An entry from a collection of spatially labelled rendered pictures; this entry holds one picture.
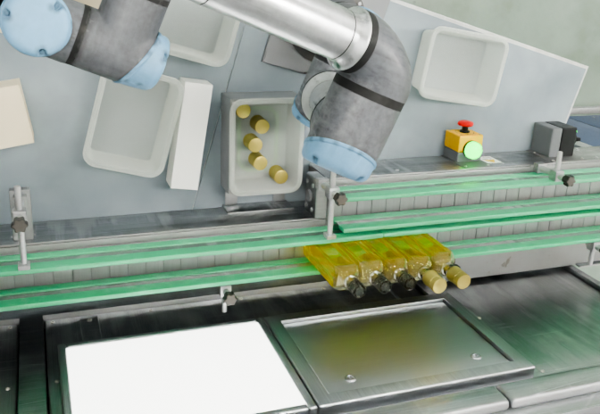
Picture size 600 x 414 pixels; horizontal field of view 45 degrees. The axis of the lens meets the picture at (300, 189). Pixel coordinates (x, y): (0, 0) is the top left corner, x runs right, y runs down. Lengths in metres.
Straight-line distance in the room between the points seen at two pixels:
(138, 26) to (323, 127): 0.34
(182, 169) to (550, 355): 0.90
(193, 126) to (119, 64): 0.71
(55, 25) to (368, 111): 0.46
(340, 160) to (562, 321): 0.92
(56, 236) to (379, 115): 0.79
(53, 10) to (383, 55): 0.46
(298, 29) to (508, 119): 1.11
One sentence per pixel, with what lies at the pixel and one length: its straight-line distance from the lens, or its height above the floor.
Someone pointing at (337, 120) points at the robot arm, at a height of 1.36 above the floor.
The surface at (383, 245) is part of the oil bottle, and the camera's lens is 1.62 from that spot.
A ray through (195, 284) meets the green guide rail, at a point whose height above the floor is 0.96.
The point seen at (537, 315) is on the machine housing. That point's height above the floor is 1.08.
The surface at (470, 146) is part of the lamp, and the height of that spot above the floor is 0.85.
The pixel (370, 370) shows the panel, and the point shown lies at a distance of 1.46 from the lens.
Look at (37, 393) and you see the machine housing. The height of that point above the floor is 1.10.
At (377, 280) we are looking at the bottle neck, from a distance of 1.50.
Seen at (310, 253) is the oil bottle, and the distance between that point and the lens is 1.64.
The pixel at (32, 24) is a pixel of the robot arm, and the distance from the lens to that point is 0.86.
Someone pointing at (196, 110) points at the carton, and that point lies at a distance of 1.58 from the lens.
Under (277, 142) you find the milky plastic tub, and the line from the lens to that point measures 1.69.
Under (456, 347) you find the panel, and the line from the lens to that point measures 1.57.
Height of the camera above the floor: 2.32
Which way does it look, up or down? 62 degrees down
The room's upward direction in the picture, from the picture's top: 133 degrees clockwise
